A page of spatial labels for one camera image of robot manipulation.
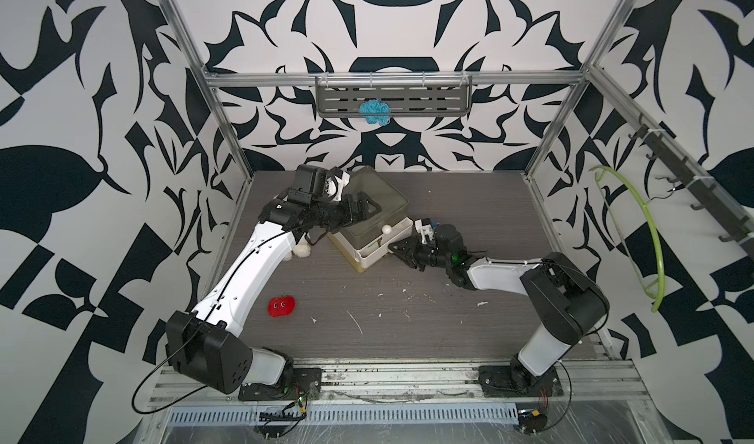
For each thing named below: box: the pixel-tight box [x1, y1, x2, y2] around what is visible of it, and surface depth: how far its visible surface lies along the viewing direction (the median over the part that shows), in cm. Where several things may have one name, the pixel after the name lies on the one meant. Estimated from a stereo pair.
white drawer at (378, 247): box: [353, 216, 415, 269], surface depth 87 cm
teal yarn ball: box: [359, 99, 392, 126], surface depth 93 cm
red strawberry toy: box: [267, 293, 297, 319], surface depth 86 cm
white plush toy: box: [283, 233, 312, 262], surface depth 98 cm
